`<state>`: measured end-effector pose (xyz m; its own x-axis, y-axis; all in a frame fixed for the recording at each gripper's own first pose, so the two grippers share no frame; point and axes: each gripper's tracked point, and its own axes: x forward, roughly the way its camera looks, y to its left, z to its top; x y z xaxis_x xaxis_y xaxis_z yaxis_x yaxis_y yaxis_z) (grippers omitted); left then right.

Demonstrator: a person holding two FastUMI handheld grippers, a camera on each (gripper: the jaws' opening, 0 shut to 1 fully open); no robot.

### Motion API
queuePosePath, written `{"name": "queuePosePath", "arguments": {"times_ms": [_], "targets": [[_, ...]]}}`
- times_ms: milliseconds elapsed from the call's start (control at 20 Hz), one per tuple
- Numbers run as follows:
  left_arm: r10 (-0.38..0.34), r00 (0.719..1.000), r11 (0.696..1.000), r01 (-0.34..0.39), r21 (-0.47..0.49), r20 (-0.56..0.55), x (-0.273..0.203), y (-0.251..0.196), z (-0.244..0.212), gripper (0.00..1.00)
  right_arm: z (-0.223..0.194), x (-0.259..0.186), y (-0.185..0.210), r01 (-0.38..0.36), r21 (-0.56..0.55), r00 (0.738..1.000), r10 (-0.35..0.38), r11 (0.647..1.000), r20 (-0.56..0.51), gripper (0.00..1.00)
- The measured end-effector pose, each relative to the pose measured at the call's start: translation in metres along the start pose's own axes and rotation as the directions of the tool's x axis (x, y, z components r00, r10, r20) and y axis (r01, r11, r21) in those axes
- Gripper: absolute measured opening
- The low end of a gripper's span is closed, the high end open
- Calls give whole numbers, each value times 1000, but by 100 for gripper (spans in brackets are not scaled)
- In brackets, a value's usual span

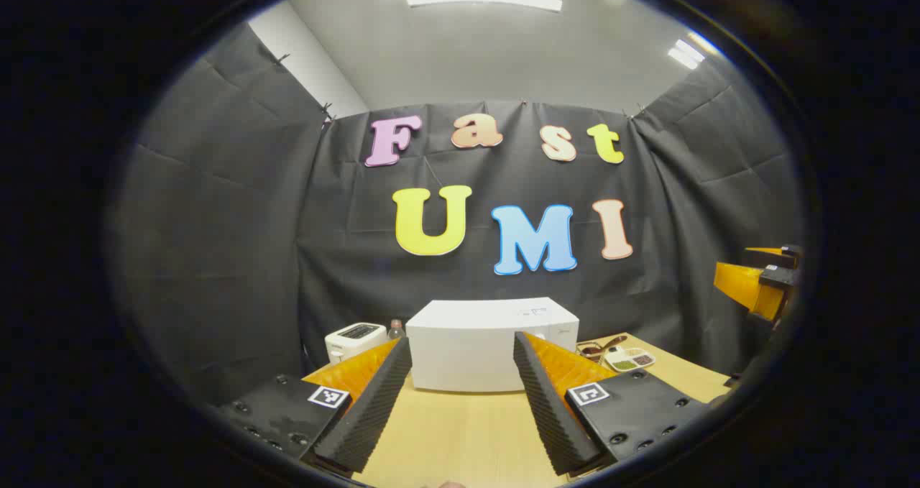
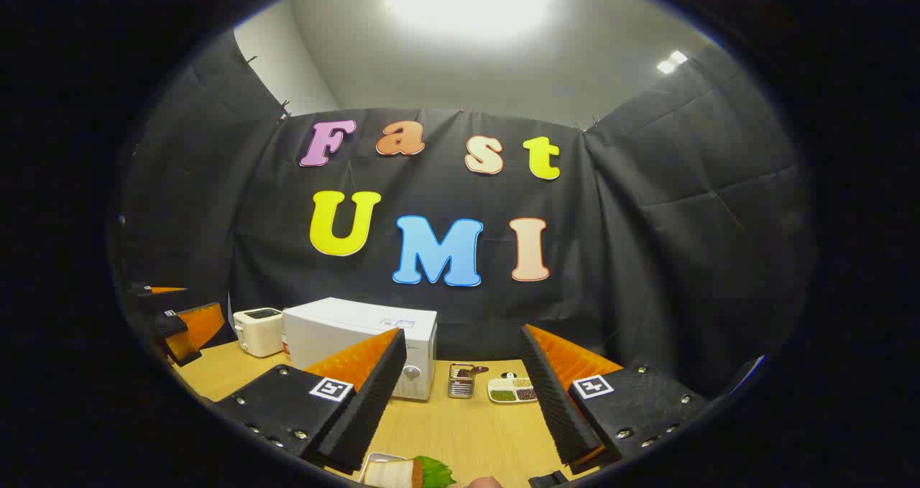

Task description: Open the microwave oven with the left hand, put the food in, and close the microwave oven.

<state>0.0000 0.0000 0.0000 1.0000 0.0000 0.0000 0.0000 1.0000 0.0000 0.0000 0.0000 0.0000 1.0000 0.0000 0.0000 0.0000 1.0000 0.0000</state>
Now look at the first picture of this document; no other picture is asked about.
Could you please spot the small ceiling light panel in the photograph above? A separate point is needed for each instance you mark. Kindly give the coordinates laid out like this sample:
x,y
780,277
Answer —
x,y
686,54

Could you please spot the metal utensil holder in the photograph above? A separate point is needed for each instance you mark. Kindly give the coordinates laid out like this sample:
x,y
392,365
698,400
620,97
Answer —
x,y
593,353

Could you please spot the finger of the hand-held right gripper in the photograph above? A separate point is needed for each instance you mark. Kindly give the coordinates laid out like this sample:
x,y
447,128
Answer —
x,y
744,287
776,256

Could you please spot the clear water bottle red label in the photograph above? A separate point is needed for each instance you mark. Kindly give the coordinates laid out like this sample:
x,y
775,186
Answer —
x,y
396,330

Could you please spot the white microwave oven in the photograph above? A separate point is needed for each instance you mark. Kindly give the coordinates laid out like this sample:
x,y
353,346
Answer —
x,y
460,344

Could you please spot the white toaster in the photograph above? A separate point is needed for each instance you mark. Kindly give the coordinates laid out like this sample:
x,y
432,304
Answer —
x,y
352,341

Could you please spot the white divided dish of grains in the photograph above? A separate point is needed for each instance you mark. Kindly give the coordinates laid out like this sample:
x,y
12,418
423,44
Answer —
x,y
629,360

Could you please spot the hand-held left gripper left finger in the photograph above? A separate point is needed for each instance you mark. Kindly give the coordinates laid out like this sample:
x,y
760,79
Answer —
x,y
366,416

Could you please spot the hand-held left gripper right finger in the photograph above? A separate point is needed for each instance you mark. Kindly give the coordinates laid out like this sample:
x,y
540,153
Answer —
x,y
550,416

